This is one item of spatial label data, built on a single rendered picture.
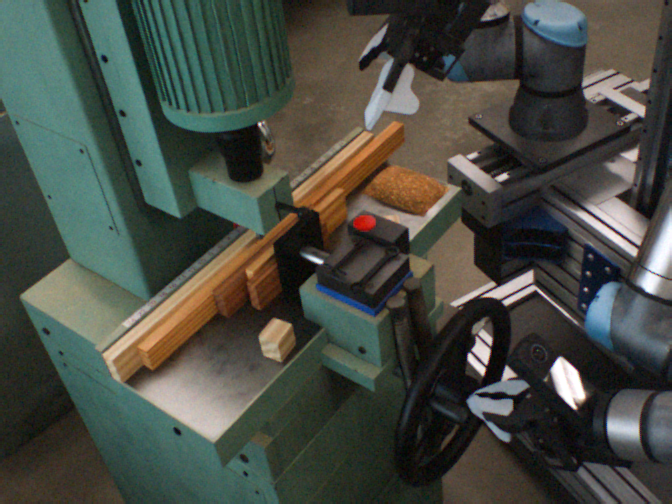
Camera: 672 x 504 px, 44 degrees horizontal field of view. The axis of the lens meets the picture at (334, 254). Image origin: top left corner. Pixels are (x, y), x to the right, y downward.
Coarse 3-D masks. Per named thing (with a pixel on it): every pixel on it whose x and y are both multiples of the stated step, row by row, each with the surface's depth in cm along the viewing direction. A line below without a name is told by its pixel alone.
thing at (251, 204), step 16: (208, 160) 120; (224, 160) 120; (192, 176) 119; (208, 176) 117; (224, 176) 117; (272, 176) 116; (288, 176) 116; (208, 192) 119; (224, 192) 116; (240, 192) 114; (256, 192) 113; (272, 192) 115; (288, 192) 118; (208, 208) 122; (224, 208) 119; (240, 208) 116; (256, 208) 114; (272, 208) 116; (240, 224) 119; (256, 224) 116; (272, 224) 117
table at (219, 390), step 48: (336, 240) 130; (432, 240) 134; (192, 336) 118; (240, 336) 117; (144, 384) 112; (192, 384) 111; (240, 384) 110; (288, 384) 113; (192, 432) 106; (240, 432) 108
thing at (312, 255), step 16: (304, 224) 119; (320, 224) 122; (288, 240) 117; (304, 240) 120; (320, 240) 124; (288, 256) 118; (304, 256) 120; (320, 256) 118; (288, 272) 120; (304, 272) 123; (288, 288) 121
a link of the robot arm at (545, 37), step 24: (552, 0) 151; (528, 24) 146; (552, 24) 144; (576, 24) 144; (528, 48) 146; (552, 48) 146; (576, 48) 146; (528, 72) 150; (552, 72) 149; (576, 72) 150
